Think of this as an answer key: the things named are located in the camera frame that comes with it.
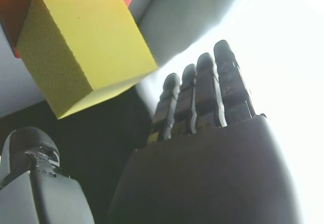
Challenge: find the large yellow cube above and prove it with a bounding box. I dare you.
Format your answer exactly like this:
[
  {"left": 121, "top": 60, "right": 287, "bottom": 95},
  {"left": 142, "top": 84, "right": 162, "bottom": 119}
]
[{"left": 16, "top": 0, "right": 159, "bottom": 120}]

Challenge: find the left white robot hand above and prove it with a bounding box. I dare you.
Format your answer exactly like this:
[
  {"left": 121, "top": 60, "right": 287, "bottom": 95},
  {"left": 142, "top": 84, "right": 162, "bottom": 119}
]
[{"left": 0, "top": 39, "right": 304, "bottom": 224}]

